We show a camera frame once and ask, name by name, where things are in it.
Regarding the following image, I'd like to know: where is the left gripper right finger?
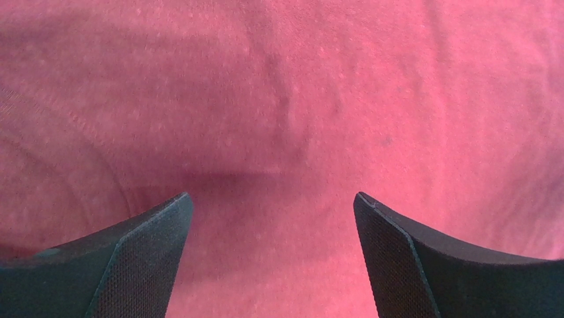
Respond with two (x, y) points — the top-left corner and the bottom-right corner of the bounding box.
(353, 192), (563, 318)

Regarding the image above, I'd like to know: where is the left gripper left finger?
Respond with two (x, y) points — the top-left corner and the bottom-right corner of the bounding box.
(1, 193), (193, 318)

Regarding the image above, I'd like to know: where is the maroon t shirt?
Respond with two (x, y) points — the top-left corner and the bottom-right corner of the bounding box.
(1, 1), (563, 317)

